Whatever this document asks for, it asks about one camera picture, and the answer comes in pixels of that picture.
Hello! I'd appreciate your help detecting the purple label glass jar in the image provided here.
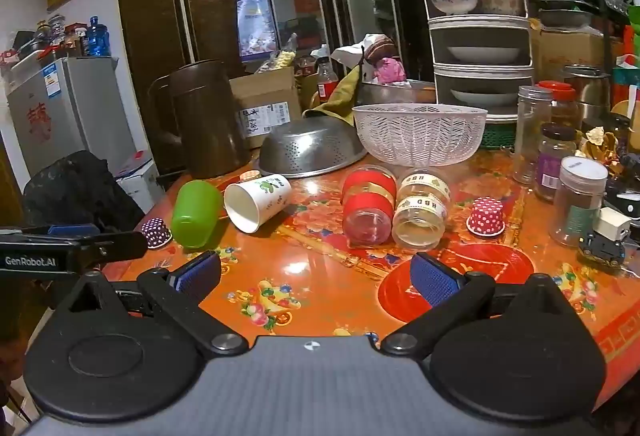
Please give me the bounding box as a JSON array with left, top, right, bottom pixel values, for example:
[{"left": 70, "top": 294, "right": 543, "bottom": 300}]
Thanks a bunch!
[{"left": 533, "top": 123, "right": 579, "bottom": 202}]

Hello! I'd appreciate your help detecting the pink plastic bag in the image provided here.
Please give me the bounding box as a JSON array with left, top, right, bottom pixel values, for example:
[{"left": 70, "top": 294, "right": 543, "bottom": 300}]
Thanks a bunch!
[{"left": 374, "top": 56, "right": 407, "bottom": 85}]

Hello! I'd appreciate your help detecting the blue water bottle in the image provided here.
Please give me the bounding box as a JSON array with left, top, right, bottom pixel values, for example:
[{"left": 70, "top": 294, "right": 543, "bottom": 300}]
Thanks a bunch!
[{"left": 87, "top": 16, "right": 111, "bottom": 57}]

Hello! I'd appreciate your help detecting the grey refrigerator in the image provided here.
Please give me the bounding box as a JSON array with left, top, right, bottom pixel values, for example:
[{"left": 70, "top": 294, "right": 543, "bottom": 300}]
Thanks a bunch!
[{"left": 4, "top": 56, "right": 139, "bottom": 178}]

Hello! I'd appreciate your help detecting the white plate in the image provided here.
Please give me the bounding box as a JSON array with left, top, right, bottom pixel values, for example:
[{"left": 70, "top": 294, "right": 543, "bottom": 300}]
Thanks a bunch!
[{"left": 449, "top": 88, "right": 527, "bottom": 107}]

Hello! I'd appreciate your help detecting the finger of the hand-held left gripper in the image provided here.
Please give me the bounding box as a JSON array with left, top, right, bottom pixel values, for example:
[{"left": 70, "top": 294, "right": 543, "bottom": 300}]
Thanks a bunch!
[
  {"left": 0, "top": 223, "right": 104, "bottom": 241},
  {"left": 74, "top": 231, "right": 149, "bottom": 266}
]

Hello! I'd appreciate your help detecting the red lid glass jar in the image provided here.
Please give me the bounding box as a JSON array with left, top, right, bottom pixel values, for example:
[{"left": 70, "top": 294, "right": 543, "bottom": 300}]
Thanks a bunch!
[{"left": 537, "top": 80, "right": 579, "bottom": 130}]

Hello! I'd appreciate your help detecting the cola bottle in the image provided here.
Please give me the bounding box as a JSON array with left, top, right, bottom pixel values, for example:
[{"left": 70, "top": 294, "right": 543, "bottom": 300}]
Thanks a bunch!
[{"left": 317, "top": 57, "right": 340, "bottom": 105}]

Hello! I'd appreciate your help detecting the clear labelled glass cup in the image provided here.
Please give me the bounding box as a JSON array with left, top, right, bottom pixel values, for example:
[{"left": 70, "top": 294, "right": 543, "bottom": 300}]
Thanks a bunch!
[{"left": 391, "top": 169, "right": 451, "bottom": 252}]

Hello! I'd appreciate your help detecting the red wrapped glass cup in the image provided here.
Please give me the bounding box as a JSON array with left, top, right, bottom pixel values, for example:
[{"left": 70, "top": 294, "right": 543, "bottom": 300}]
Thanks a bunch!
[{"left": 341, "top": 166, "right": 398, "bottom": 247}]

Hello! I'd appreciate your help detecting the cream patterned bowl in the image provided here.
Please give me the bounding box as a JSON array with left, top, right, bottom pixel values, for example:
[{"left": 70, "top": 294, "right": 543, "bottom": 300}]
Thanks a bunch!
[{"left": 478, "top": 0, "right": 526, "bottom": 16}]

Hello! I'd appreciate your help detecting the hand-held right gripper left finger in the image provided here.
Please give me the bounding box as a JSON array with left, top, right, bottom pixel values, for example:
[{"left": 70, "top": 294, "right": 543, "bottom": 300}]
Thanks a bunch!
[{"left": 52, "top": 251, "right": 249, "bottom": 358}]

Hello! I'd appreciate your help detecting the blue and white plastic bag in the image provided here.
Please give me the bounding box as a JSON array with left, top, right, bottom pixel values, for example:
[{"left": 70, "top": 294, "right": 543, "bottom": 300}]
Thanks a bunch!
[{"left": 234, "top": 0, "right": 281, "bottom": 62}]

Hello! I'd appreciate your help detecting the white tiered dish rack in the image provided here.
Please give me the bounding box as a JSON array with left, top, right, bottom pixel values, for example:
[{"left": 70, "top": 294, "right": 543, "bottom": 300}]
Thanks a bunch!
[{"left": 412, "top": 0, "right": 537, "bottom": 123}]

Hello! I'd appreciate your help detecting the steel basin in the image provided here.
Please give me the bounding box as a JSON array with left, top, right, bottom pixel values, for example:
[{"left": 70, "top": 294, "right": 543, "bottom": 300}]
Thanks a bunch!
[{"left": 355, "top": 79, "right": 436, "bottom": 107}]

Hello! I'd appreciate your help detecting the tall clear glass jar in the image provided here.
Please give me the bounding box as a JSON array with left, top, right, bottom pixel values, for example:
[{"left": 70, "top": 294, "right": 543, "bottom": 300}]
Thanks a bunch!
[{"left": 513, "top": 85, "right": 554, "bottom": 187}]

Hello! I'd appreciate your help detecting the dark wooden glass cabinet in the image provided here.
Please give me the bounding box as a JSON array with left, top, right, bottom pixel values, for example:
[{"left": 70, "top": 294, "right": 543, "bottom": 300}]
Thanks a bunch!
[{"left": 112, "top": 0, "right": 427, "bottom": 169}]

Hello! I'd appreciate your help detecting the steel pan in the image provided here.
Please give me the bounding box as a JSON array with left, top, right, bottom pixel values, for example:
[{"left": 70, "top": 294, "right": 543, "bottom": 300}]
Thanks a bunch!
[{"left": 537, "top": 0, "right": 597, "bottom": 30}]

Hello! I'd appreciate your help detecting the steel colander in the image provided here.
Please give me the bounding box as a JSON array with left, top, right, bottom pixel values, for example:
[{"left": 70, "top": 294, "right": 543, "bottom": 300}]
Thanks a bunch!
[{"left": 257, "top": 116, "right": 369, "bottom": 180}]

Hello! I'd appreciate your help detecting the black and white toy car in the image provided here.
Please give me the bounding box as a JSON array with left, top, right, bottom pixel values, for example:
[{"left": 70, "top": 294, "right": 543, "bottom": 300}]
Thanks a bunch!
[{"left": 578, "top": 206, "right": 632, "bottom": 268}]

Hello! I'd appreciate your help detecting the red dotted cupcake cup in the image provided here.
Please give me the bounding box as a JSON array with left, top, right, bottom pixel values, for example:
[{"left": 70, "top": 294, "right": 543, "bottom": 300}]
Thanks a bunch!
[{"left": 466, "top": 197, "right": 507, "bottom": 236}]

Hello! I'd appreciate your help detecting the steel kettle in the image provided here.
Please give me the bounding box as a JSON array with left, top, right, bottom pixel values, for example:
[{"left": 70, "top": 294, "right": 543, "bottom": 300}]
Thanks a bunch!
[{"left": 562, "top": 64, "right": 612, "bottom": 120}]

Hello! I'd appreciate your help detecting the black bag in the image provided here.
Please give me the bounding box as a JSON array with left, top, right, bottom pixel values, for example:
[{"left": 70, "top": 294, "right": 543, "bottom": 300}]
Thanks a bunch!
[{"left": 22, "top": 150, "right": 146, "bottom": 233}]

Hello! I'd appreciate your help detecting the plain cardboard box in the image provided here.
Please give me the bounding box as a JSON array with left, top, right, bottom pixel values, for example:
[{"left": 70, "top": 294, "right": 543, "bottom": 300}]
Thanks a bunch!
[{"left": 529, "top": 27, "right": 624, "bottom": 83}]

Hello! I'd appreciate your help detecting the cardboard box with label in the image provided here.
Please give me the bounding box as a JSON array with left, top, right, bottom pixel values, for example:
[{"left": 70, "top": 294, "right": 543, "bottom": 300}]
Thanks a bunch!
[{"left": 229, "top": 66, "right": 304, "bottom": 150}]

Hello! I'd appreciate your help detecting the white plastic colander basket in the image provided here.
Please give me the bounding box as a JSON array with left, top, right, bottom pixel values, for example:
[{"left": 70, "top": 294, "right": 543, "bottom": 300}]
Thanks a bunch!
[{"left": 351, "top": 104, "right": 489, "bottom": 168}]

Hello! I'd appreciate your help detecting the yellow snack bag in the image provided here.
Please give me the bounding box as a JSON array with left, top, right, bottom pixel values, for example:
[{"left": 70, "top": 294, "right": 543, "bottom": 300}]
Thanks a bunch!
[{"left": 259, "top": 33, "right": 301, "bottom": 75}]

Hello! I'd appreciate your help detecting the cluster of bottles and jars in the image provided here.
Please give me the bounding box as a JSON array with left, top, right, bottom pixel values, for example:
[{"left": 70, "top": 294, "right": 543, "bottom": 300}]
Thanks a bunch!
[{"left": 0, "top": 13, "right": 91, "bottom": 68}]

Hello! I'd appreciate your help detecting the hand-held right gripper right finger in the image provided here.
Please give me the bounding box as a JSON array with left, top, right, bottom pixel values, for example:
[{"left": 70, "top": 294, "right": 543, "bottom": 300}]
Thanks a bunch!
[{"left": 381, "top": 252, "right": 577, "bottom": 360}]

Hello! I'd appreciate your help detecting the white paper cup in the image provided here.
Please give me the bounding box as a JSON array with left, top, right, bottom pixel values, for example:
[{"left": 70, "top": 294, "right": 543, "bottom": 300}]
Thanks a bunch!
[{"left": 223, "top": 173, "right": 292, "bottom": 234}]

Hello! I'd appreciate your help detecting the purple dotted cupcake cup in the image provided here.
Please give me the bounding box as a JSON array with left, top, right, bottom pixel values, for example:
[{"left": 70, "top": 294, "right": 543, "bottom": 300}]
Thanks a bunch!
[{"left": 141, "top": 217, "right": 173, "bottom": 250}]

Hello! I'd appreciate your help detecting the brown plastic pitcher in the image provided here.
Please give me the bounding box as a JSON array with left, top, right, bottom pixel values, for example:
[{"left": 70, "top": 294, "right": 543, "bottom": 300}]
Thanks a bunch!
[{"left": 147, "top": 60, "right": 251, "bottom": 180}]

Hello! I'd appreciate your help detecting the white carton box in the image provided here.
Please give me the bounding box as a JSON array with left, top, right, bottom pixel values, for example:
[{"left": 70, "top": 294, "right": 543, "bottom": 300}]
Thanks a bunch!
[{"left": 116, "top": 156, "right": 157, "bottom": 213}]

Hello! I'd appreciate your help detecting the green plastic basket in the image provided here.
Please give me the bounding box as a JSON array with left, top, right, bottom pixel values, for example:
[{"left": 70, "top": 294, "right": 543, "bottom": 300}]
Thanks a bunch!
[{"left": 481, "top": 120, "right": 516, "bottom": 151}]

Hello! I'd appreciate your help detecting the olive green cloth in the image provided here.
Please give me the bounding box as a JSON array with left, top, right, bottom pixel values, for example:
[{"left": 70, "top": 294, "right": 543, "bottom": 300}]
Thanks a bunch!
[{"left": 302, "top": 63, "right": 371, "bottom": 128}]

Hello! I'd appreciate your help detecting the white lid plastic jar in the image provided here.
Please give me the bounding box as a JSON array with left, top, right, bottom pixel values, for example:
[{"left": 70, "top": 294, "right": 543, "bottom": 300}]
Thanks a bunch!
[{"left": 548, "top": 156, "right": 610, "bottom": 248}]

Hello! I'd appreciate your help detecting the white shallow bowl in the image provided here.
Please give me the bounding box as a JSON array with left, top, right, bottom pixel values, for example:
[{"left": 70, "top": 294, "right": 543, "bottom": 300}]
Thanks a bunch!
[{"left": 446, "top": 45, "right": 522, "bottom": 63}]

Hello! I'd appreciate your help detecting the green plastic cup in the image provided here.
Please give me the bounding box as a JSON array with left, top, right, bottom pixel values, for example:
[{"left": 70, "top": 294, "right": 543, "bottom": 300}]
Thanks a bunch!
[{"left": 171, "top": 180, "right": 224, "bottom": 250}]

